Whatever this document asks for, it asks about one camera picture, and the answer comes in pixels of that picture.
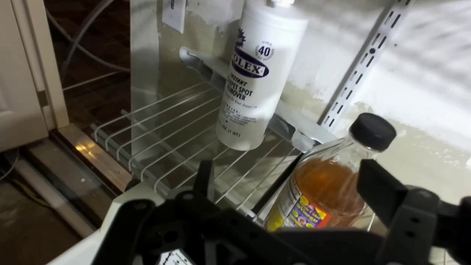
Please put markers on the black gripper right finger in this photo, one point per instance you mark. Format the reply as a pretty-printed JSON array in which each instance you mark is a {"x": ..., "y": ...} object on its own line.
[{"x": 383, "y": 194}]

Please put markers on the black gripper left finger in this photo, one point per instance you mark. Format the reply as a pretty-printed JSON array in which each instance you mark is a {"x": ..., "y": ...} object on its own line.
[{"x": 205, "y": 179}]

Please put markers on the metal slotted shelf standard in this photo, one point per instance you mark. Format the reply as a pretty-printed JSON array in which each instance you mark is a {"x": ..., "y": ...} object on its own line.
[{"x": 363, "y": 64}]

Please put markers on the amber vinegar bottle black cap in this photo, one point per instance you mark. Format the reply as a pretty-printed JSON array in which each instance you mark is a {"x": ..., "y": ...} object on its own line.
[{"x": 324, "y": 192}]

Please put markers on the white wall plate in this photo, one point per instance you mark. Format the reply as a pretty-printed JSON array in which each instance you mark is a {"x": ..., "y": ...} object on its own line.
[{"x": 174, "y": 16}]

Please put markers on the tall white plastic bottle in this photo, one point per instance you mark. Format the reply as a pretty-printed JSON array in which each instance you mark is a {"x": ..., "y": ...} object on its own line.
[{"x": 255, "y": 89}]

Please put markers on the white door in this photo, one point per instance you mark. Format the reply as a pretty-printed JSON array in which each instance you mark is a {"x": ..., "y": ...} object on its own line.
[{"x": 24, "y": 74}]

